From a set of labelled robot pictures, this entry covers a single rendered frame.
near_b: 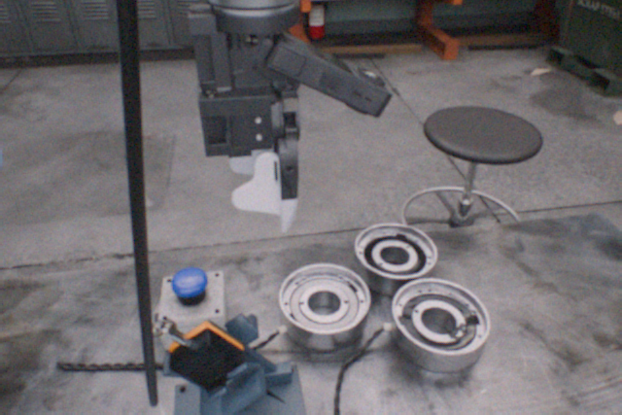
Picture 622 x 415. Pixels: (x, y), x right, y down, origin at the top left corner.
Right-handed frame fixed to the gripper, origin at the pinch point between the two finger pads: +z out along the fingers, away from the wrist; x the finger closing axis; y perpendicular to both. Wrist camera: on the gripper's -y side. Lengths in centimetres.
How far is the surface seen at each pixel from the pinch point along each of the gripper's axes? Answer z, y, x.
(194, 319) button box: 11.9, 10.8, 2.8
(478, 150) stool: 35, -59, -62
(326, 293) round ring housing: 14.1, -4.4, -0.4
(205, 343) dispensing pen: 2.6, 8.4, 13.5
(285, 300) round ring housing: 13.4, 0.7, 0.4
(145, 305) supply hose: -12.0, 9.3, 22.5
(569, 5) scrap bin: 54, -230, -271
